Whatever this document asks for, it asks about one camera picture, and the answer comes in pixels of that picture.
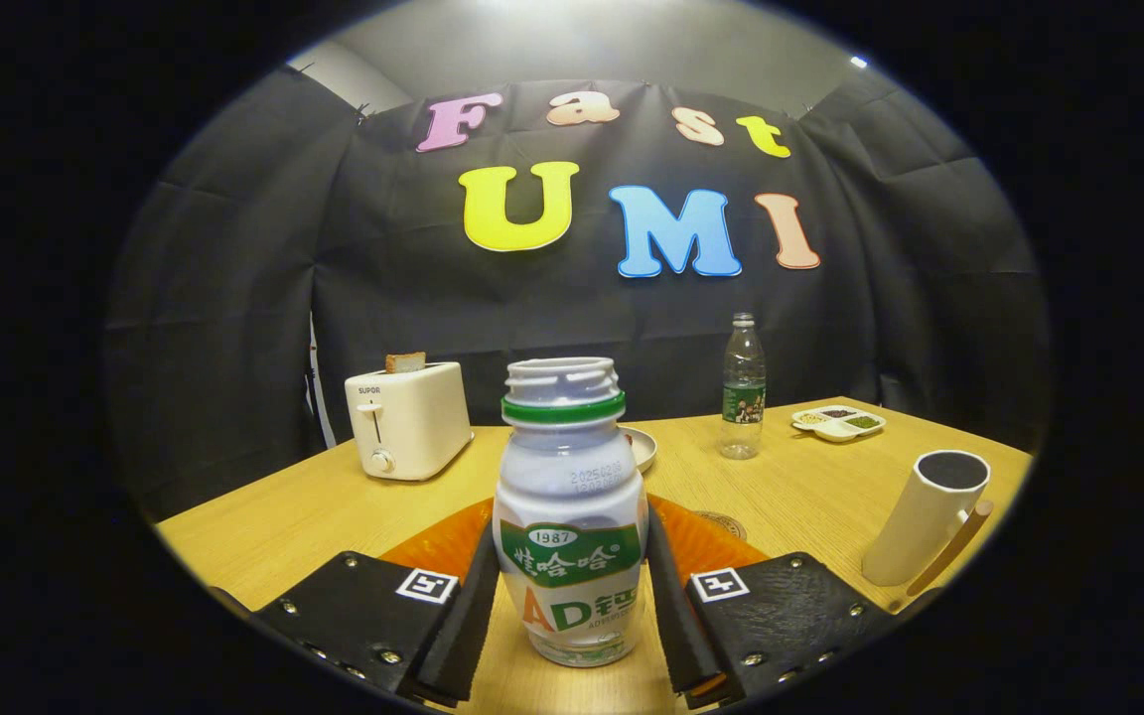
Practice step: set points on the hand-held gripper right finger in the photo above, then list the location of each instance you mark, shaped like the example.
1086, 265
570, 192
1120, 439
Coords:
671, 616

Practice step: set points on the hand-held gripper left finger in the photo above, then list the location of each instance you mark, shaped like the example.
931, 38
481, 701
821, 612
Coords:
468, 626

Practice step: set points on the round wooden coaster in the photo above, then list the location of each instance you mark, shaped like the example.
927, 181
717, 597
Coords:
726, 524

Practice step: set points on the white juice bottle green label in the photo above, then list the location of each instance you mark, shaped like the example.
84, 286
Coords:
567, 477

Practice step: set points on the clear plastic water bottle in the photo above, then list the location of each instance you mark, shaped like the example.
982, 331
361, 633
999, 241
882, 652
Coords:
743, 397

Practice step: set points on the round grey plate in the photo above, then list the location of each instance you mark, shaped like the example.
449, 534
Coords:
643, 449

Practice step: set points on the wooden table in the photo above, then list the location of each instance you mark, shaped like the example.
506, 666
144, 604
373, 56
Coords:
800, 487

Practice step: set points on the white toaster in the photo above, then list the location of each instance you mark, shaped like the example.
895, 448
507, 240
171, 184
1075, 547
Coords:
418, 422

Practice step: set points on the white divided tray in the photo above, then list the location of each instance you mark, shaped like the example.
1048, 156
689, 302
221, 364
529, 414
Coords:
835, 430

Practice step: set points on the bread slice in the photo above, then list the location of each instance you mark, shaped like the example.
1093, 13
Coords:
405, 362

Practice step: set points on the green mung beans pile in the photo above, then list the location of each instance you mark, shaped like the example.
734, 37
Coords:
862, 422

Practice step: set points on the black backdrop cloth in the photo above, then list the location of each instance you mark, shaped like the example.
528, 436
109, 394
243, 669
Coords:
234, 298

